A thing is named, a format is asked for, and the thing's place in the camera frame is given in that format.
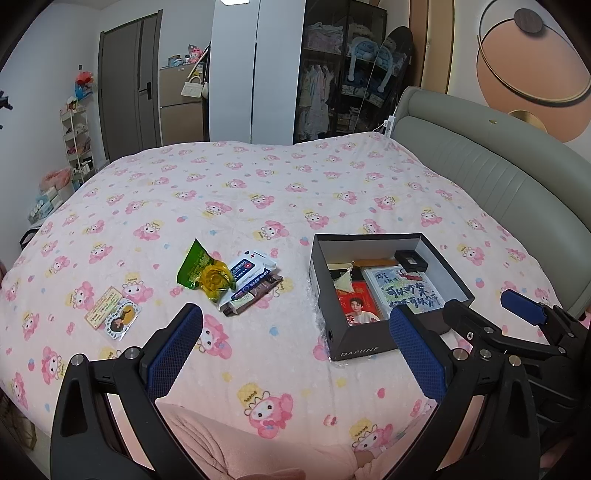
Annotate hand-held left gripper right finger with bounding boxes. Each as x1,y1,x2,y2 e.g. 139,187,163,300
389,305,548,480

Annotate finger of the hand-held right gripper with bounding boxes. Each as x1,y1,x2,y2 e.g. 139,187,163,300
501,289,586,348
441,299,562,365

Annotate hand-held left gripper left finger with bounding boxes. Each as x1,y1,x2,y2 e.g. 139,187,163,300
50,303,204,480

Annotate black cardboard box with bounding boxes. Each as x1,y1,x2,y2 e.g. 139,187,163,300
308,232,476,362

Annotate yellow printed card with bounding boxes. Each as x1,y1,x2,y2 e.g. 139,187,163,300
84,286,123,331

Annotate green yellow snack packet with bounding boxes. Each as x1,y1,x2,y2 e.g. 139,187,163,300
176,238,237,304

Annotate white wet wipes pack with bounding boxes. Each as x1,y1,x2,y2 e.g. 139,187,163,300
228,250,280,296

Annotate brown snack bar packet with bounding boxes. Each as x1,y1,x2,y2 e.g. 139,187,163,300
248,274,284,303

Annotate red photo book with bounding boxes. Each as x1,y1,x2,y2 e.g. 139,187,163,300
337,281,393,326

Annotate small black box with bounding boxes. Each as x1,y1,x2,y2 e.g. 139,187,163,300
394,250,428,272

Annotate brown flat box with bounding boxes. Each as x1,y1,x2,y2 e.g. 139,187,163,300
329,258,398,270

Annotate cream tassel charm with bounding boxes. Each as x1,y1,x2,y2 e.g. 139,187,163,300
329,263,356,292

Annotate person's pink pajama legs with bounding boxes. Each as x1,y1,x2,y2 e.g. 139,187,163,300
157,401,462,480

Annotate grey-green padded headboard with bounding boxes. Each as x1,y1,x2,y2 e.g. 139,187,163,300
390,86,591,320

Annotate pink printed blanket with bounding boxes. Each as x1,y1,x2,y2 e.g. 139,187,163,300
0,131,568,459

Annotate tissue packs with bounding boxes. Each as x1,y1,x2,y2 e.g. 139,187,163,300
28,191,61,223

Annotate pink bag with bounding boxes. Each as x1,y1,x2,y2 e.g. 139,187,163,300
39,168,73,190

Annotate beige cabinet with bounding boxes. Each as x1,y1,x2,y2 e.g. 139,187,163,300
159,64,206,148

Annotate white shelf rack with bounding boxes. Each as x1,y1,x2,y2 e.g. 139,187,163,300
60,104,97,179

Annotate white handbag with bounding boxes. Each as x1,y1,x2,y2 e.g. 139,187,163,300
180,75,206,99

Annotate grey door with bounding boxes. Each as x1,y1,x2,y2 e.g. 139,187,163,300
100,16,163,163

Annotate glass display cabinet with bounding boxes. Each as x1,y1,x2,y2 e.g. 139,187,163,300
293,7,389,145

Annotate red blue hanging toy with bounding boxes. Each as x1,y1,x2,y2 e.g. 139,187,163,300
74,70,95,100

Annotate black oval floor mirror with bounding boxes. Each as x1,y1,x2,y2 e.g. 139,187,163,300
368,26,413,121

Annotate white wardrobe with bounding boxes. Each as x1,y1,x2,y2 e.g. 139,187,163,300
210,0,306,145

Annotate blue plush toy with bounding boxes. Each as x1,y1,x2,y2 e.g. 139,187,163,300
347,36,385,93

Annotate round orange wall decor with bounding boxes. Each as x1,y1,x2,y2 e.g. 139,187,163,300
475,0,591,105

